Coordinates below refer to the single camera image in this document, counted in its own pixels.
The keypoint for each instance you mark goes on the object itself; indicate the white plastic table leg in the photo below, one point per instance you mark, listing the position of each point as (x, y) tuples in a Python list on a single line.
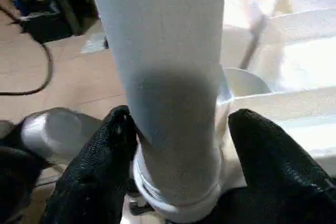
[(162, 51)]

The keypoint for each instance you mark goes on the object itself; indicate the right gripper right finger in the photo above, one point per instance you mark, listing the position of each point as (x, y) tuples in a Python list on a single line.
[(278, 182)]

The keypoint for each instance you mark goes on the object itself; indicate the black metal frame bar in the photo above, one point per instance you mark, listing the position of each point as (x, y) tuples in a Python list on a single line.
[(65, 3)]

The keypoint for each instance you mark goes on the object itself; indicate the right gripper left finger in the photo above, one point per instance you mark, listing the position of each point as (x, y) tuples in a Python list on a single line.
[(94, 176)]

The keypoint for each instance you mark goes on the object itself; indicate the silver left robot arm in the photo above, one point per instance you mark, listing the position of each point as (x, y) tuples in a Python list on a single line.
[(60, 132)]

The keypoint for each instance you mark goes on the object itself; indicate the black equipment box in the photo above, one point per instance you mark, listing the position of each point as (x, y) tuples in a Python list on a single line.
[(36, 19)]

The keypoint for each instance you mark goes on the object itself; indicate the white plastic table top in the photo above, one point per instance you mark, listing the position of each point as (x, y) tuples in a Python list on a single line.
[(288, 103)]

